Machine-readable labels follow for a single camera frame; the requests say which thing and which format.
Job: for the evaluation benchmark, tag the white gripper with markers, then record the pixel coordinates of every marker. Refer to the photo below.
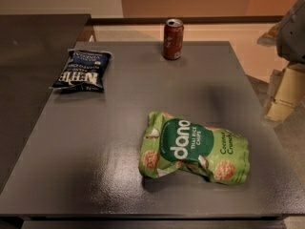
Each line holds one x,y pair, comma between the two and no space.
293,37

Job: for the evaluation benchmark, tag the red coke can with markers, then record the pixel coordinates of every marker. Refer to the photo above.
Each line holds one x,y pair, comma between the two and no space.
173,39

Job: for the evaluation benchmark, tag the green rice chips bag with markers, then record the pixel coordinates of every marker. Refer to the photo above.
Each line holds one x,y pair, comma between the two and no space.
171,144

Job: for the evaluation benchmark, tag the blue kettle chips bag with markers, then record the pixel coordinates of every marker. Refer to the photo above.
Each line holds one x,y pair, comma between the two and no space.
83,72

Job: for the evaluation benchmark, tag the dark grey side counter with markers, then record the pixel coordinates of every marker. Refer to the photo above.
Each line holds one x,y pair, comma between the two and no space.
33,51

